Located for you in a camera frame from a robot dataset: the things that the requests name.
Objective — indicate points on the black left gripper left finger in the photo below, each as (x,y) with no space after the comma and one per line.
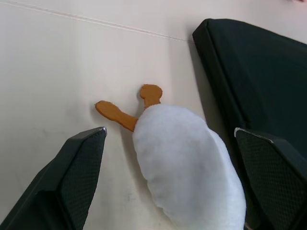
(60,182)

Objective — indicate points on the white plush duck toy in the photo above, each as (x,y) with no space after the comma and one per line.
(184,155)

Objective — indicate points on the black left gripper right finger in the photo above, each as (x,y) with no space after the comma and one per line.
(275,177)

